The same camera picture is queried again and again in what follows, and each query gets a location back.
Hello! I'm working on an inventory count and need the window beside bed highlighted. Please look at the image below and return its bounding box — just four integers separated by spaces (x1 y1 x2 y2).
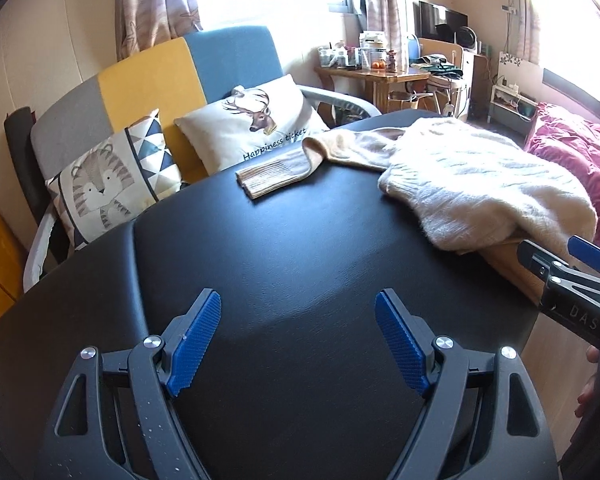
540 0 600 122

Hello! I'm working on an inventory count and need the chair with clothes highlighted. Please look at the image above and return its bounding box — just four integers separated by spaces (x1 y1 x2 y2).
410 37 467 117

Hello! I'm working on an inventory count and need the black rolled mat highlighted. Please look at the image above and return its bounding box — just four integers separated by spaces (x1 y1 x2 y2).
3 106 76 266

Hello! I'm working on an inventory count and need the black monitor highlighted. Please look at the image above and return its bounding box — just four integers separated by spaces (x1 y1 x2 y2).
412 1 469 45

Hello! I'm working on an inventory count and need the beige sweater with ribbed cuff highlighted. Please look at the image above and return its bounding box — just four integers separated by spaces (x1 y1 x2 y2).
235 127 406 201

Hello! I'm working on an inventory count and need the cream knit sweater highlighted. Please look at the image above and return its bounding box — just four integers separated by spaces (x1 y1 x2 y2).
377 117 599 256

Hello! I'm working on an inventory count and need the tiger print cushion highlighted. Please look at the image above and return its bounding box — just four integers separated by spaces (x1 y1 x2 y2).
45 108 183 251

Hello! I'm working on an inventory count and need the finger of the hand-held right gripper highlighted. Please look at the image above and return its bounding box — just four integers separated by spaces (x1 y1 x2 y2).
567 234 600 287
517 238 570 282

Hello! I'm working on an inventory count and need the grey yellow blue sofa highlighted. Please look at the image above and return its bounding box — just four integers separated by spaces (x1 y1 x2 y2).
22 25 383 293

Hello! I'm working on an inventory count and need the white shelf unit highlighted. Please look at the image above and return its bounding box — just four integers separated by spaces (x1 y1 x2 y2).
487 50 539 126

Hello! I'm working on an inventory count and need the group of jars and bottles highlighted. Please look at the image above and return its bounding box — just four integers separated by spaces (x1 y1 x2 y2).
317 32 398 72

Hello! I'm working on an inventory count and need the deer print cushion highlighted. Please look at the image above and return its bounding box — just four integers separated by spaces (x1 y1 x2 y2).
174 74 331 177

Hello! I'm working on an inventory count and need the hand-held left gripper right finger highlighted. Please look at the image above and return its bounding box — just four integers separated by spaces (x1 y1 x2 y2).
374 287 561 480

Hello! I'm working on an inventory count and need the person's right hand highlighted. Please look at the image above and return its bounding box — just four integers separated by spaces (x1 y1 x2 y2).
581 345 600 415

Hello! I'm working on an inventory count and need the patterned curtain beside sofa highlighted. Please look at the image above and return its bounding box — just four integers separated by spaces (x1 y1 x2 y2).
115 0 203 61

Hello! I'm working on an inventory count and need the patterned curtain beside desk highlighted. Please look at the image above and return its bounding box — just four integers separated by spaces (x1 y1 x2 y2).
372 0 412 43

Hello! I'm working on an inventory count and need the wooden desk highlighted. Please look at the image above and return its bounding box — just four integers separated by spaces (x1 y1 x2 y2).
314 62 431 113

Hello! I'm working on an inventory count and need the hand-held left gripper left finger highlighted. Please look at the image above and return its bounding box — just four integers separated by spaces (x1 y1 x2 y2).
34 287 223 480

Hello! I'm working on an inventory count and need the curtain beside bed window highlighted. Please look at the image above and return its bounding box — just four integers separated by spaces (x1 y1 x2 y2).
510 0 547 67

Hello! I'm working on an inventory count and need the pink bed quilt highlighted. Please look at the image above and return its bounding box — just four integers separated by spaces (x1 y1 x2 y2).
524 102 600 251

